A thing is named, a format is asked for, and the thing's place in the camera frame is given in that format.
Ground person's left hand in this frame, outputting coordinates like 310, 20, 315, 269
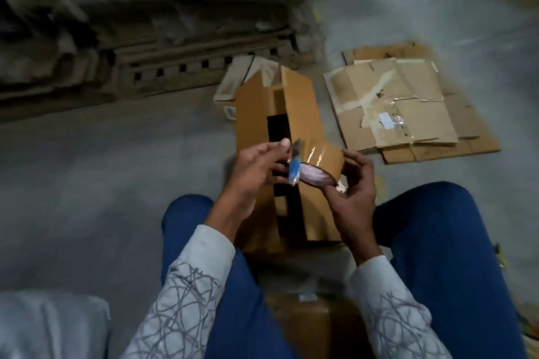
204, 136, 294, 243

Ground person's right hand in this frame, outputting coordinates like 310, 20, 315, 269
319, 148, 385, 268

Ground blue-handled cutter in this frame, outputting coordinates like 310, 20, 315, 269
287, 153, 303, 187

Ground brown packing tape roll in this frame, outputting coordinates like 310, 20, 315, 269
290, 136, 347, 193

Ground large black-label cardboard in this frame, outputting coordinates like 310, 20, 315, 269
233, 65, 345, 256

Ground small brown cardboard box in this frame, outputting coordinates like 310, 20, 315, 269
212, 53, 284, 122

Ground person's left forearm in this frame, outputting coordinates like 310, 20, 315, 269
121, 224, 237, 359

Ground person's right forearm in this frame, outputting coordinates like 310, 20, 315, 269
348, 254, 458, 359

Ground person's blue trousers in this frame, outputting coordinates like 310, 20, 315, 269
159, 181, 529, 359

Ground flat brown cardboard sheet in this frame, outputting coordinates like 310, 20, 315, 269
342, 40, 503, 165

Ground crumpled brown tape scraps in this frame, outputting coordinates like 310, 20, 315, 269
515, 300, 539, 359

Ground wooden pallet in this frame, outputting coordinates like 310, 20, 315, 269
0, 29, 326, 122

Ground brown plastic-wrapped stool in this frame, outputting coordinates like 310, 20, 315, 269
264, 287, 373, 359

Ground pile of grey sacks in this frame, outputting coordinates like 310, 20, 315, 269
0, 0, 111, 90

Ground white woven sack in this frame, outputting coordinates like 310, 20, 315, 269
0, 289, 113, 359

